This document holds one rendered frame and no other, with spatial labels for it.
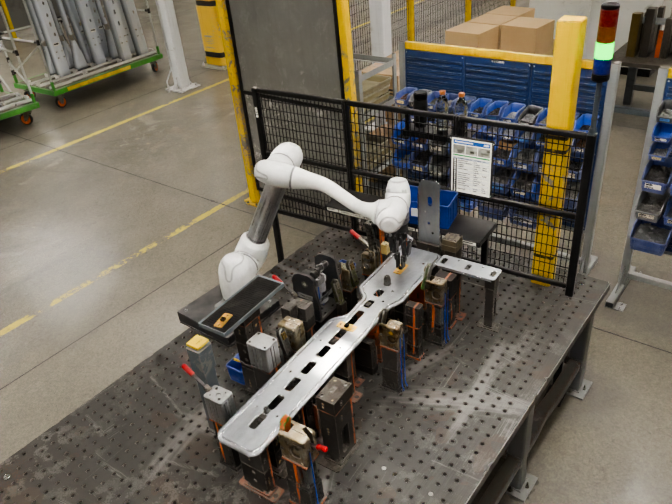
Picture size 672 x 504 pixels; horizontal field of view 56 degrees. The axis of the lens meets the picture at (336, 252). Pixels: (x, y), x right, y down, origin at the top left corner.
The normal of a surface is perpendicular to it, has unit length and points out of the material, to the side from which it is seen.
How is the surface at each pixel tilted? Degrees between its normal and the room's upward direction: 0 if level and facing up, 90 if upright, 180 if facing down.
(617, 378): 0
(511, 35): 90
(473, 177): 90
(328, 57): 91
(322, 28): 90
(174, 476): 0
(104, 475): 0
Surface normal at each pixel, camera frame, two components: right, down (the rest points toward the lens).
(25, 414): -0.08, -0.84
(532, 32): -0.66, 0.44
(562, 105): -0.50, 0.45
